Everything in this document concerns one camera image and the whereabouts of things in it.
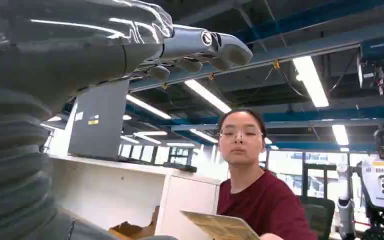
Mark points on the dark office chair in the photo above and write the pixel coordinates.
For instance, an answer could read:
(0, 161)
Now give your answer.
(318, 215)

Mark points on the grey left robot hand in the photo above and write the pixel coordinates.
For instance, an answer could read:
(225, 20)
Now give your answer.
(62, 49)

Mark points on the person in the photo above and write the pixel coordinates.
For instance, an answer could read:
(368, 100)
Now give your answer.
(255, 185)

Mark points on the long ceiling light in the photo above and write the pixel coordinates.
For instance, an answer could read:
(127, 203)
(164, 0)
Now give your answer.
(310, 81)
(208, 96)
(340, 134)
(204, 136)
(148, 106)

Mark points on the white humanoid robot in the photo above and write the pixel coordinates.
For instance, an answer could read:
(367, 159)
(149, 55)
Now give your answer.
(377, 185)

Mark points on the yellow printed card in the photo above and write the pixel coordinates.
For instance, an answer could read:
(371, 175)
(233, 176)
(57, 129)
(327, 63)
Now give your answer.
(222, 227)

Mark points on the white cabinet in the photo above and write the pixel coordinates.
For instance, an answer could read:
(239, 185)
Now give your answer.
(125, 195)

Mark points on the ribbed grey left arm sleeve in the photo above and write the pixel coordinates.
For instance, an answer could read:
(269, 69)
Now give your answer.
(13, 165)

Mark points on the blue overhead hoist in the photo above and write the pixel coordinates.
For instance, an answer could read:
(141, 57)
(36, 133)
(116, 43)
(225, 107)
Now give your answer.
(380, 63)

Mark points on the dark grey monitor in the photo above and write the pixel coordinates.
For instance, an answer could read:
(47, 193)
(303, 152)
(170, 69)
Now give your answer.
(97, 122)

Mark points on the person's hand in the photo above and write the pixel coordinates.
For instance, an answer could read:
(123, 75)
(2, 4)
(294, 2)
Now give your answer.
(271, 237)

